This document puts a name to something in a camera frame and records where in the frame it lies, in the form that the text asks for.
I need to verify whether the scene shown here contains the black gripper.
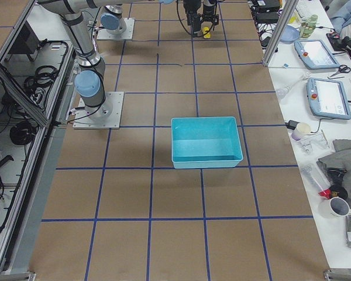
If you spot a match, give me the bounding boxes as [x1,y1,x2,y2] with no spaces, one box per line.
[183,0,201,36]
[200,0,219,25]

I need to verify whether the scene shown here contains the yellow beetle toy car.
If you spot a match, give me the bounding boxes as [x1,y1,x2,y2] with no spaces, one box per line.
[201,26,211,39]

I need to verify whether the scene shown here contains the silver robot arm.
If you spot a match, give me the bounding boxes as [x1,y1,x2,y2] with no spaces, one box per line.
[100,0,219,37]
[37,0,133,122]

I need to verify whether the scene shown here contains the light blue plate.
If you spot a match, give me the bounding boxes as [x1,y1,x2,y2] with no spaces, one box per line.
[280,25,300,44]

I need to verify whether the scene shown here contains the far teach pendant tablet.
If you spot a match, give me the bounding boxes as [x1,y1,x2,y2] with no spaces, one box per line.
[294,40,340,70]

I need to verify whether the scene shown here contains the teach pendant tablet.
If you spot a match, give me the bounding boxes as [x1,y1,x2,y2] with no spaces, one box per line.
[294,40,340,70]
[306,77,351,120]

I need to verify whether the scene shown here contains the teal plastic storage bin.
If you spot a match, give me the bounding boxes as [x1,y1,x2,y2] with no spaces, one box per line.
[171,116,243,169]

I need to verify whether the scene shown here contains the near teach pendant tablet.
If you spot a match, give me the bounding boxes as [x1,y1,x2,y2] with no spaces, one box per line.
[306,77,351,120]

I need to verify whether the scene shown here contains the purple white cup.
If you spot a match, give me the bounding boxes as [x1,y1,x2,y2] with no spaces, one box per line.
[291,122,311,141]

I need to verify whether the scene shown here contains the grey cloth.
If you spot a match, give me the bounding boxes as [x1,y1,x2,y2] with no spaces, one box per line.
[316,138,351,214]

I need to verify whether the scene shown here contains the white mug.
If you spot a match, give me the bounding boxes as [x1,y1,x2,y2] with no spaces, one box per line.
[318,197,351,218]

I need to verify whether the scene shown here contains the aluminium frame post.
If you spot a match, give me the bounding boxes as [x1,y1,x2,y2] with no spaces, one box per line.
[262,0,298,67]

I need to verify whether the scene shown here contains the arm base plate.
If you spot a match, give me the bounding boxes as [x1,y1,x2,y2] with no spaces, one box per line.
[73,91,124,129]
[97,16,135,41]

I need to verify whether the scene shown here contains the black handled scissors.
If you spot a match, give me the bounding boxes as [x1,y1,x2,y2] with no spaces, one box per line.
[328,64,351,79]

